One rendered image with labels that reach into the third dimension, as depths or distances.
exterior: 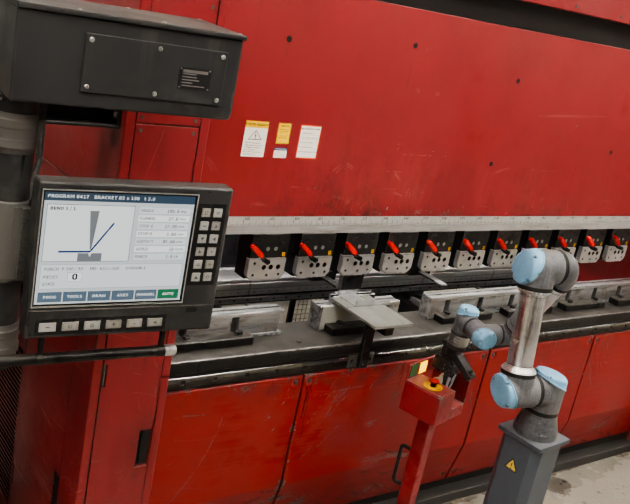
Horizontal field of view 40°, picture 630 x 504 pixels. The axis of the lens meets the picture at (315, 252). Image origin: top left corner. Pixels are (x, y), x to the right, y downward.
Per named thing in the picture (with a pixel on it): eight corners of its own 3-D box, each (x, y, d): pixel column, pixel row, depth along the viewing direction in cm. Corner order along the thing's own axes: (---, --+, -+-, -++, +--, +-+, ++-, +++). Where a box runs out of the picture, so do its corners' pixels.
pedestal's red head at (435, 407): (433, 427, 313) (445, 383, 308) (397, 408, 322) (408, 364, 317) (461, 413, 328) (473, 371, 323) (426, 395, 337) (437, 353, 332)
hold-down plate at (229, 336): (174, 353, 280) (175, 344, 279) (167, 345, 284) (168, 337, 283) (253, 344, 298) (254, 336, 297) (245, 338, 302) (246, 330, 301)
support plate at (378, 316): (375, 329, 302) (375, 327, 301) (331, 300, 321) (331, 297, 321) (413, 326, 312) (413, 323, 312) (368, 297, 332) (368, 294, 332)
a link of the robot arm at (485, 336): (508, 332, 306) (491, 317, 315) (482, 332, 301) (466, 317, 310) (501, 352, 308) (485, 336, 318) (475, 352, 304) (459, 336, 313)
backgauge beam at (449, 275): (135, 313, 303) (139, 285, 299) (119, 297, 313) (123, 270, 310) (555, 282, 440) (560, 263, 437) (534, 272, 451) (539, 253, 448)
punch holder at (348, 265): (339, 276, 315) (348, 233, 310) (325, 267, 322) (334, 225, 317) (370, 274, 324) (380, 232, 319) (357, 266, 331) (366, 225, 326)
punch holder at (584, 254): (578, 263, 399) (588, 229, 394) (563, 256, 405) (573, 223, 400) (597, 262, 408) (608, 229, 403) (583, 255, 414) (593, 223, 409)
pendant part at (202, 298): (23, 340, 188) (40, 181, 177) (10, 317, 197) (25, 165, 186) (211, 330, 212) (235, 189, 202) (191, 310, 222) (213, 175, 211)
